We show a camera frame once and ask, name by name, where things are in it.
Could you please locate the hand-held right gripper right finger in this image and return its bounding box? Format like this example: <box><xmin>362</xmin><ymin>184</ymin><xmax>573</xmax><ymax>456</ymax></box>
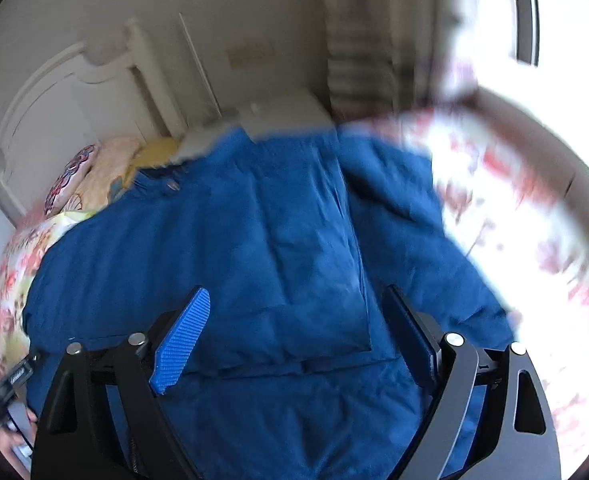
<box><xmin>381</xmin><ymin>285</ymin><xmax>562</xmax><ymax>480</ymax></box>

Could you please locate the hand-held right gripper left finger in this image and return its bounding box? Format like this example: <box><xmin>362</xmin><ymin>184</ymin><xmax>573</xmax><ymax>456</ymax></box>
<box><xmin>30</xmin><ymin>286</ymin><xmax>210</xmax><ymax>480</ymax></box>

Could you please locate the blue down jacket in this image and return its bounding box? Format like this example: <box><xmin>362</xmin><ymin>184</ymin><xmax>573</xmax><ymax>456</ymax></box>
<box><xmin>23</xmin><ymin>127</ymin><xmax>517</xmax><ymax>480</ymax></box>

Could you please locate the person's left hand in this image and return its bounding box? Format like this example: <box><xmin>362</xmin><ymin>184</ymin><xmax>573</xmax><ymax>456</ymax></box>
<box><xmin>0</xmin><ymin>409</ymin><xmax>38</xmax><ymax>461</ymax></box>

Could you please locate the floral bedsheet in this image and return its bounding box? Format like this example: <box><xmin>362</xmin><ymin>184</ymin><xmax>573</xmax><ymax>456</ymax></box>
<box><xmin>0</xmin><ymin>107</ymin><xmax>589</xmax><ymax>466</ymax></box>

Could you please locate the peach print pillow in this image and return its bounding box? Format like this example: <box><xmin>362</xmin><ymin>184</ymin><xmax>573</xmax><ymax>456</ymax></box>
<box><xmin>72</xmin><ymin>136</ymin><xmax>142</xmax><ymax>211</ymax></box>

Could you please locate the yellow printed cloth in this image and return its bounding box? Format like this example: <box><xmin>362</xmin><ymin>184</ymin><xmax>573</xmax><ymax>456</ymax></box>
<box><xmin>124</xmin><ymin>136</ymin><xmax>182</xmax><ymax>186</ymax></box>

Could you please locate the floral print pillow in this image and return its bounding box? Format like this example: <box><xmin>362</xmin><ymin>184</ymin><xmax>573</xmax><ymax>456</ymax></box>
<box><xmin>44</xmin><ymin>144</ymin><xmax>100</xmax><ymax>217</ymax></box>

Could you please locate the white nightstand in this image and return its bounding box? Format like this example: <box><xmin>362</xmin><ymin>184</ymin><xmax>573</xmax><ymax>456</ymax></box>
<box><xmin>238</xmin><ymin>91</ymin><xmax>335</xmax><ymax>138</ymax></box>

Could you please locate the white bed headboard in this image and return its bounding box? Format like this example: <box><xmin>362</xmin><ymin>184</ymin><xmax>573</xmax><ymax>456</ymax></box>
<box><xmin>0</xmin><ymin>17</ymin><xmax>220</xmax><ymax>231</ymax></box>

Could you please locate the thin white rod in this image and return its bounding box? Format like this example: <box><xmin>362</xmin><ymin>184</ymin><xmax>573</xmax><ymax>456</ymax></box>
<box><xmin>178</xmin><ymin>11</ymin><xmax>221</xmax><ymax>117</ymax></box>

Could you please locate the striped curtain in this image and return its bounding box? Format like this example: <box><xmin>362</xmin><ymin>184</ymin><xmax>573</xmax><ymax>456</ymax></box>
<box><xmin>319</xmin><ymin>0</ymin><xmax>425</xmax><ymax>116</ymax></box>

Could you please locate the beige wall socket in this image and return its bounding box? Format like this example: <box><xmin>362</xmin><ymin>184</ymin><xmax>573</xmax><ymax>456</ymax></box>
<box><xmin>227</xmin><ymin>42</ymin><xmax>275</xmax><ymax>68</ymax></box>

